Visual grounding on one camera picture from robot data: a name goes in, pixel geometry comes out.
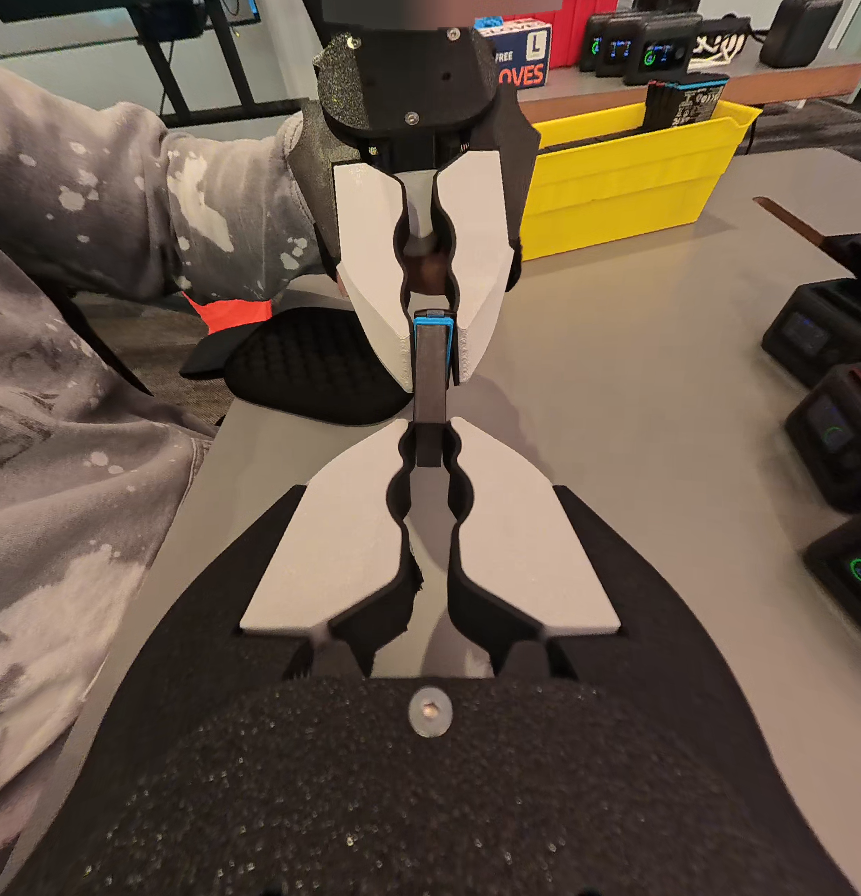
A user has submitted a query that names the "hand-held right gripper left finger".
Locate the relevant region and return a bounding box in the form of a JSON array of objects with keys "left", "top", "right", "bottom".
[{"left": 239, "top": 418, "right": 424, "bottom": 674}]

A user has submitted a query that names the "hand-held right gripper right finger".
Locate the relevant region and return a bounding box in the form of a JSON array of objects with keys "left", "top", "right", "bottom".
[{"left": 446, "top": 416, "right": 623, "bottom": 662}]

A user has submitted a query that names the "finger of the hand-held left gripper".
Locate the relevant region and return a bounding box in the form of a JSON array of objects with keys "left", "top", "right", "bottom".
[
  {"left": 432, "top": 147, "right": 513, "bottom": 387},
  {"left": 330, "top": 162, "right": 416, "bottom": 394}
]

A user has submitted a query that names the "yellow plastic bin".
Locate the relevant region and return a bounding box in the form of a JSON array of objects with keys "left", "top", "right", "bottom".
[{"left": 520, "top": 98, "right": 762, "bottom": 261}]

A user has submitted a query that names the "black battery blue rim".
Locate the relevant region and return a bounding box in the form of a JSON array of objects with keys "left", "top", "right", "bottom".
[{"left": 411, "top": 308, "right": 454, "bottom": 469}]

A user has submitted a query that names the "black battery charging case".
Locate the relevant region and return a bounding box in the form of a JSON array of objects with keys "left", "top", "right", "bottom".
[
  {"left": 758, "top": 0, "right": 844, "bottom": 69},
  {"left": 579, "top": 13, "right": 617, "bottom": 72},
  {"left": 597, "top": 15, "right": 645, "bottom": 78},
  {"left": 623, "top": 14, "right": 704, "bottom": 86},
  {"left": 761, "top": 276, "right": 861, "bottom": 391},
  {"left": 784, "top": 363, "right": 861, "bottom": 513},
  {"left": 803, "top": 507, "right": 861, "bottom": 634}
]

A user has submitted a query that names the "person's left forearm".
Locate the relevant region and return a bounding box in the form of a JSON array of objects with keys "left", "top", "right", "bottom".
[{"left": 0, "top": 59, "right": 319, "bottom": 305}]

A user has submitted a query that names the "bundle of black batteries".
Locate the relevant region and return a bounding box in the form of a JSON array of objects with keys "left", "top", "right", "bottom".
[{"left": 644, "top": 72, "right": 731, "bottom": 135}]

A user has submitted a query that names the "person's left hand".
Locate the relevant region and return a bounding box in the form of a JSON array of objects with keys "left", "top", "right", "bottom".
[{"left": 403, "top": 248, "right": 451, "bottom": 298}]

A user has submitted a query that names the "blue white glove box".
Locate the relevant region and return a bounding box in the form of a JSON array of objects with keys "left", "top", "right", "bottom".
[{"left": 472, "top": 14, "right": 554, "bottom": 90}]

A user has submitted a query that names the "red cloth piece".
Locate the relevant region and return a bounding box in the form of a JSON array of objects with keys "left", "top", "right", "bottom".
[{"left": 181, "top": 293, "right": 274, "bottom": 336}]

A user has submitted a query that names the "red cardboard box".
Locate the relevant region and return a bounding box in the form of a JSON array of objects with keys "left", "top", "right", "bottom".
[{"left": 548, "top": 0, "right": 620, "bottom": 71}]

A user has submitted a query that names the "wooden edged table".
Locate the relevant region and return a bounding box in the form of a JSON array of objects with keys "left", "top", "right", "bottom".
[{"left": 518, "top": 42, "right": 861, "bottom": 123}]

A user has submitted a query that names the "black desk frame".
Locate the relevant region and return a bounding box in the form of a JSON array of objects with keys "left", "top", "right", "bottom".
[{"left": 123, "top": 0, "right": 319, "bottom": 130}]

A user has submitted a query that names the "white coiled cable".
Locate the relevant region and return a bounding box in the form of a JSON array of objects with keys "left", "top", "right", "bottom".
[{"left": 689, "top": 28, "right": 752, "bottom": 60}]

